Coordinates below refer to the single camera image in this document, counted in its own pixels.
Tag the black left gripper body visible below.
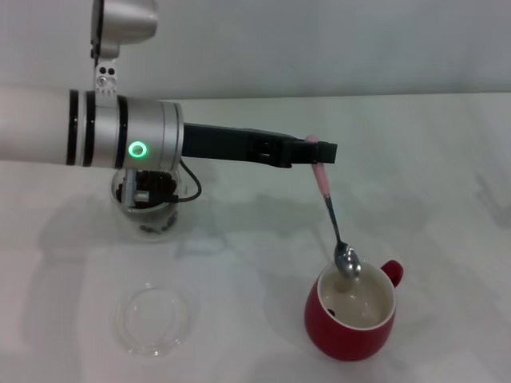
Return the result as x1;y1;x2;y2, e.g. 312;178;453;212
181;122;299;168

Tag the pink-handled metal spoon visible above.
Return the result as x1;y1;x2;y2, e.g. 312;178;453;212
305;134;362;279

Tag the red mug white inside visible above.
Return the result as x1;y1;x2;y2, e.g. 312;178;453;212
303;259;404;362

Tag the dark coffee beans heap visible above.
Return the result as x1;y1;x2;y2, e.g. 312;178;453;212
115;169;179;233

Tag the clear glass saucer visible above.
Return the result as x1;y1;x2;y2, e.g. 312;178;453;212
115;282;192;357

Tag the black camera cable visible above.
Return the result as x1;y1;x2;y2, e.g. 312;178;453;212
151;159;203;203

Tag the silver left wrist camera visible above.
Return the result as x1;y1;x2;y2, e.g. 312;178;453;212
121;169;153;208

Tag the clear double-wall glass cup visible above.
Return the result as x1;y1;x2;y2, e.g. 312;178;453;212
109;167;188;240

